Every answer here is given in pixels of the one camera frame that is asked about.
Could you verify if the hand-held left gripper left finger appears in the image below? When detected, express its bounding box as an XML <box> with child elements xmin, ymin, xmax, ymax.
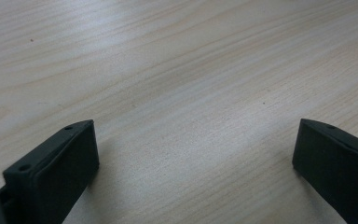
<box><xmin>0</xmin><ymin>119</ymin><xmax>101</xmax><ymax>224</ymax></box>

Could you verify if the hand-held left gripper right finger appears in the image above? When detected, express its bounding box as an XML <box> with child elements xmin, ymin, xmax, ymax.
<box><xmin>292</xmin><ymin>118</ymin><xmax>358</xmax><ymax>224</ymax></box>

